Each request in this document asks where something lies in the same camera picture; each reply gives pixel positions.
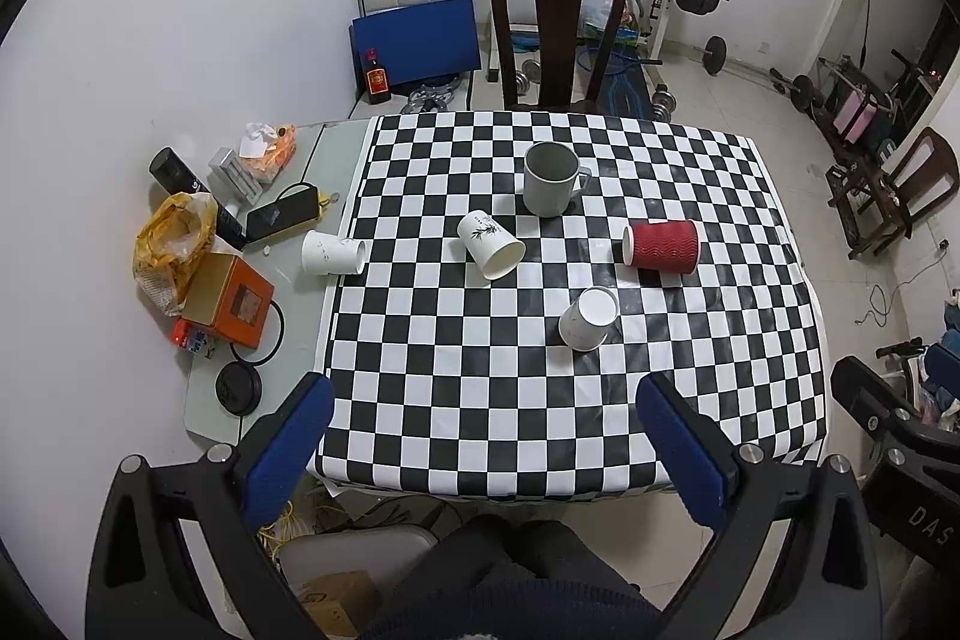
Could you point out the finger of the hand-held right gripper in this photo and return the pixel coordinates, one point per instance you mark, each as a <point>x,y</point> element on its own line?
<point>870,396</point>

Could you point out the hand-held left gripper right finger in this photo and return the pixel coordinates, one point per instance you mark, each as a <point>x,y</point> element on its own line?
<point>684,460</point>

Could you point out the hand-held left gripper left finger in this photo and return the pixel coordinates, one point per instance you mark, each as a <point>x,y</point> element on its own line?
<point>289,452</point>

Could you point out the speckled white paper cup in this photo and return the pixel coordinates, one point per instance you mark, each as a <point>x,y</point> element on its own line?
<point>587,319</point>

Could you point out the plain white paper cup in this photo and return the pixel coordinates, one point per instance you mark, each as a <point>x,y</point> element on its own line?
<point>330,251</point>

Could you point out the red ribbed paper cup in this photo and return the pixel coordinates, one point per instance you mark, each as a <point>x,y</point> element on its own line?
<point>664,244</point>

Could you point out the white paper cup bamboo print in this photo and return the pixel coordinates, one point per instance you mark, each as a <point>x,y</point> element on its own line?
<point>487,242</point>

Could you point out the black round lid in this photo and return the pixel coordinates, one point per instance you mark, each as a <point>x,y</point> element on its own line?
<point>238,388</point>

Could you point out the white stool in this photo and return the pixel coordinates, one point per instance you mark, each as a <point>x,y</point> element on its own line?
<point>352,546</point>

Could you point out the small red packet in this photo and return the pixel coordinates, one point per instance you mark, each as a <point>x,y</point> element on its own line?
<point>191,336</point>

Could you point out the brown cardboard box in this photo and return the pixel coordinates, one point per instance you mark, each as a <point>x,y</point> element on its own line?
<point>337,602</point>

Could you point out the orange cardboard box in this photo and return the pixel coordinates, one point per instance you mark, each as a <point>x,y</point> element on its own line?
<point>225,299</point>

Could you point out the black white checkered tablecloth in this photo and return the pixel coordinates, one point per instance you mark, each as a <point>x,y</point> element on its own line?
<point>465,385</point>

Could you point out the person's dark trouser legs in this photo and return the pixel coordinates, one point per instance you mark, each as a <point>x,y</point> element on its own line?
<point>517,572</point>

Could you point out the brown wooden chair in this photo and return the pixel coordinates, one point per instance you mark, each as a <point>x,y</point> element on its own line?
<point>926,175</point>

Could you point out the black handheld device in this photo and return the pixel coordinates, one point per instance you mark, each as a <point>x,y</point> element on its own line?
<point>231,226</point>

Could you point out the yellow plastic bag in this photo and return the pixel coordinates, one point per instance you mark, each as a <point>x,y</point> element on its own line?
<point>169,250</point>

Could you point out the silver box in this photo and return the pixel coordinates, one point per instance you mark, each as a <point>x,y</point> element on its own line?
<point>234,177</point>

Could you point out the orange tissue box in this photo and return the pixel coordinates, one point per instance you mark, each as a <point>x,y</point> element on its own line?
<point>270,156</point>

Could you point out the black cylinder can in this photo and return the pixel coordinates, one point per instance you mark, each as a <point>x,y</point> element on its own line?
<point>174,171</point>

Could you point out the white ceramic mug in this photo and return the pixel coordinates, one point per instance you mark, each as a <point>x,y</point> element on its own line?
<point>551,186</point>

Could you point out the chrome dumbbell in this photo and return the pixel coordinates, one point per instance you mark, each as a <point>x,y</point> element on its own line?
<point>663,104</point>
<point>526,78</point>

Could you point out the small barbell on floor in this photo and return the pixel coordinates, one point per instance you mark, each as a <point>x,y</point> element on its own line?
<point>716,54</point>

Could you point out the dark sauce bottle red label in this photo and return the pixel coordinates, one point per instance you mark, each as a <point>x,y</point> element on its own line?
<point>377,81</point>

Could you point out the silver weight plates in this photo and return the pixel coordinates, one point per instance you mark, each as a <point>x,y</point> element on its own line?
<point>429,96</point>

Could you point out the blue board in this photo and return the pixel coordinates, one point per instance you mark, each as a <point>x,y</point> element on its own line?
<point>416,40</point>

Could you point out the dark wooden chair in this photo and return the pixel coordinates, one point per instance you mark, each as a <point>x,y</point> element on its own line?
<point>556,10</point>

